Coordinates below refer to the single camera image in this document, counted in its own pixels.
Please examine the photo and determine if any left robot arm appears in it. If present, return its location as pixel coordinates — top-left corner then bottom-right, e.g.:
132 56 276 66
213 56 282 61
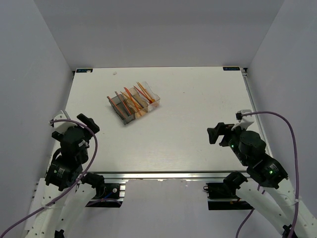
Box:
26 111 105 238

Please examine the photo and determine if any clear transparent container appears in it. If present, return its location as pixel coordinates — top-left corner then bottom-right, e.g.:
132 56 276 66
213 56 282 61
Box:
134 81 160 113

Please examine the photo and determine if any red plastic fork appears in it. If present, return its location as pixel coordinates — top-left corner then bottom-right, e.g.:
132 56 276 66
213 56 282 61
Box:
133 86 153 104

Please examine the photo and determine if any aluminium front rail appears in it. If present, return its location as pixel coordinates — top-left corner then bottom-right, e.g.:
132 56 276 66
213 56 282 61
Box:
46 170 251 180

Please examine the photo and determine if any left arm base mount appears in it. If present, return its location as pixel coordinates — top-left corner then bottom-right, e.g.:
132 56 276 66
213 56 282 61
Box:
81 173 122 208

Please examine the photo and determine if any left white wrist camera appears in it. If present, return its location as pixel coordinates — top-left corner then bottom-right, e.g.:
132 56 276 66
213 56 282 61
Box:
50 110 74 134

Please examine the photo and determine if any orange transparent container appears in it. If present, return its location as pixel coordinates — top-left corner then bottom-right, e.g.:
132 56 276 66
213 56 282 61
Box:
121 87 148 118

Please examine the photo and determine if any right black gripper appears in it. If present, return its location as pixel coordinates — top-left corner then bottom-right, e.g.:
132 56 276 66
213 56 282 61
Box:
206 122 249 166

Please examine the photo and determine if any red plastic knife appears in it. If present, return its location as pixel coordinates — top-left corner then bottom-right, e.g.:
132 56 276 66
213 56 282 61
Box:
124 87 142 109

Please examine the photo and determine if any left blue table label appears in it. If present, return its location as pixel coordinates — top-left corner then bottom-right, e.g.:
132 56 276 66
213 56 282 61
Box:
76 68 93 73

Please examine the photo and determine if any grey transparent container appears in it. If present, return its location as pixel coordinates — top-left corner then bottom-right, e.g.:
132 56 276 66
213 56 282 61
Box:
112 94 136 125

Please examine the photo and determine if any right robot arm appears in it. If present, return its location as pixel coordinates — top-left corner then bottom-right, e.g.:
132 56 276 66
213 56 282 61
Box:
207 122 317 238

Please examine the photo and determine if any orange plastic knife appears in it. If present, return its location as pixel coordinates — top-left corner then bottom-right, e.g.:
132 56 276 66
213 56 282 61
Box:
120 92 141 112

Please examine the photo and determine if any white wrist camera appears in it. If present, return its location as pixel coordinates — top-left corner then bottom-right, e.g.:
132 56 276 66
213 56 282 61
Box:
231 110 255 131
50 110 74 134

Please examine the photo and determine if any blue plastic knife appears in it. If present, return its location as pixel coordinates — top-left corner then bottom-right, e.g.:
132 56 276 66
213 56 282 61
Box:
133 96 144 109

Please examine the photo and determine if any orange plastic fork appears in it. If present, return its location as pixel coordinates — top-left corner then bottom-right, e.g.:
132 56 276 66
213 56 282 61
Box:
136 83 156 104

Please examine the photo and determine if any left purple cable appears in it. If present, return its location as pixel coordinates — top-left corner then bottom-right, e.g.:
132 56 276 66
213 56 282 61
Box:
0 119 99 238

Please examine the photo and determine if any aluminium right rail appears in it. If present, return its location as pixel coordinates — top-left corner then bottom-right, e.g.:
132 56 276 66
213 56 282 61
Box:
240 67 274 159

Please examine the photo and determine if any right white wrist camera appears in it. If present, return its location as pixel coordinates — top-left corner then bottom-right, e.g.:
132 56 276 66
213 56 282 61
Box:
231 110 255 131

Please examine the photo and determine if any aluminium rail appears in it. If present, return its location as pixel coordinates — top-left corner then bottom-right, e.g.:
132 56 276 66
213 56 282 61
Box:
240 67 274 159
46 170 251 180

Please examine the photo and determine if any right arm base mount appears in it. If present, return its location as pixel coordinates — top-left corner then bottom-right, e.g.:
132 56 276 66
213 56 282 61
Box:
203 171 252 211

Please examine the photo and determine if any orange yellow fork bottom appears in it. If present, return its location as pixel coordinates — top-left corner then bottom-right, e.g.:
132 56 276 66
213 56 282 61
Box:
137 82 155 102

